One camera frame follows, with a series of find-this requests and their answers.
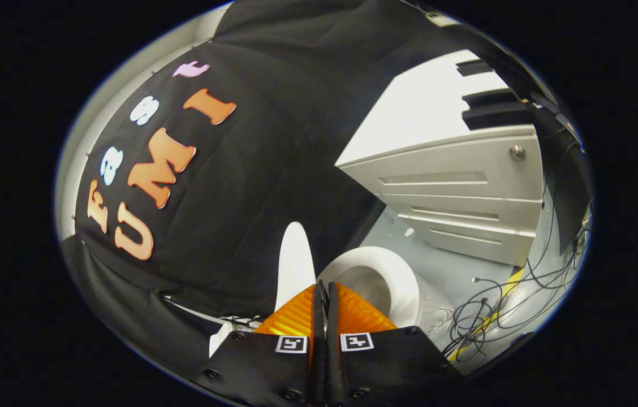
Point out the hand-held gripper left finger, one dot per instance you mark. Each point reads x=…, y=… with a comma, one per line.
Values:
x=319, y=362

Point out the black metal stand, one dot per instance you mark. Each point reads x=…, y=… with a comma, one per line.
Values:
x=240, y=322

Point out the black backdrop cloth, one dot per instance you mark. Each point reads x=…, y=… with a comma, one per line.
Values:
x=251, y=226

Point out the white drawer cabinet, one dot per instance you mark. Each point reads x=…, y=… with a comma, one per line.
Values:
x=426, y=113

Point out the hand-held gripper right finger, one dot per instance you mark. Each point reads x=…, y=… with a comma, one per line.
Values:
x=336, y=362

